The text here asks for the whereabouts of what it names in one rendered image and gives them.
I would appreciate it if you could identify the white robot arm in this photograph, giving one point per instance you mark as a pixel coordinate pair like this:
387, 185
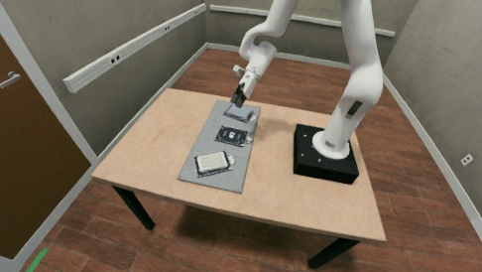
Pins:
366, 81

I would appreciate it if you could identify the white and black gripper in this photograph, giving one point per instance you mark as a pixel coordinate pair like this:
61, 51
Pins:
249, 81

